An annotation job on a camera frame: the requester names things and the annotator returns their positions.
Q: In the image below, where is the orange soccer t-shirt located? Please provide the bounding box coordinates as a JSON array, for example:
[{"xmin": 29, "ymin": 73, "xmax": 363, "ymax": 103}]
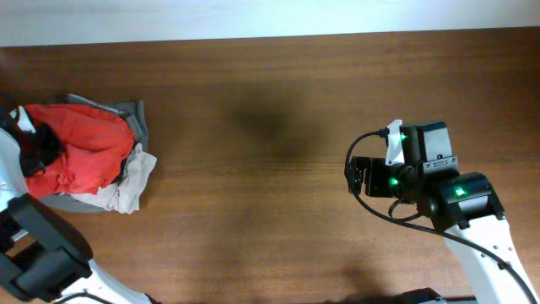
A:
[{"xmin": 24, "ymin": 104, "xmax": 136, "ymax": 198}]

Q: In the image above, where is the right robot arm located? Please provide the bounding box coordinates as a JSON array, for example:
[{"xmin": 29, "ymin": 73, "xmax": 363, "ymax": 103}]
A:
[{"xmin": 344, "ymin": 119, "xmax": 539, "ymax": 303}]

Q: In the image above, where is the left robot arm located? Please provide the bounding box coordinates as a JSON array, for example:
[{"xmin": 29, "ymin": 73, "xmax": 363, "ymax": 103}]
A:
[{"xmin": 1, "ymin": 108, "xmax": 156, "ymax": 304}]

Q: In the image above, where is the beige folded shirt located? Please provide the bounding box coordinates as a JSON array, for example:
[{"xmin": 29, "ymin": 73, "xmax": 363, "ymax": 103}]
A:
[{"xmin": 70, "ymin": 143, "xmax": 157, "ymax": 214}]

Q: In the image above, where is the grey folded shirt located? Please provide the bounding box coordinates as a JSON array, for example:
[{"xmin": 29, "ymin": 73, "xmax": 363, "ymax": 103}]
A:
[{"xmin": 40, "ymin": 94, "xmax": 149, "ymax": 214}]

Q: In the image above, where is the right black cable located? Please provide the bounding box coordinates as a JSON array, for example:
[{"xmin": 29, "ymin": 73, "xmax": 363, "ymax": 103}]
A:
[{"xmin": 343, "ymin": 128, "xmax": 540, "ymax": 304}]

